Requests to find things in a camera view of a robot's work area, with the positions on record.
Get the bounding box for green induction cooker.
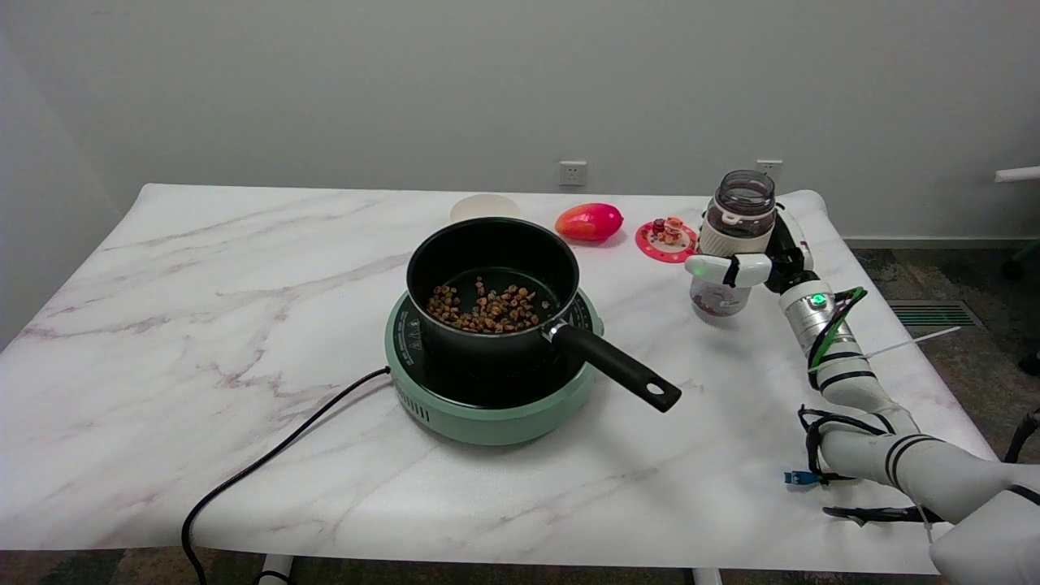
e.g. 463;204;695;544
384;288;605;446

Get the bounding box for clear plastic bottle with beans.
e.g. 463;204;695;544
689;169;777;318

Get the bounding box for red mango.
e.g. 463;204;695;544
555;202;625;242

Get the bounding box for white zip tie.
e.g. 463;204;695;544
808;326;962;374

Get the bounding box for white round lid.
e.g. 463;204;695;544
449;193;522;224

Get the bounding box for brown beans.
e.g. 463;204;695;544
427;276;553;335

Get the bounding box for green robot cable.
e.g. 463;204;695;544
808;286;869;368

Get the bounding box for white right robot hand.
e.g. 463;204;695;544
685;203;817;295

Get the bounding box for black power cable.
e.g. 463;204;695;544
180;366;392;585

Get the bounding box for floor vent grille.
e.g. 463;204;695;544
886;299;988;329

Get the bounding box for black saucepan with handle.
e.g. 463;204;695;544
406;217;683;414

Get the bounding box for pink round coaster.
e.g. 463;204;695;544
635;218;700;264

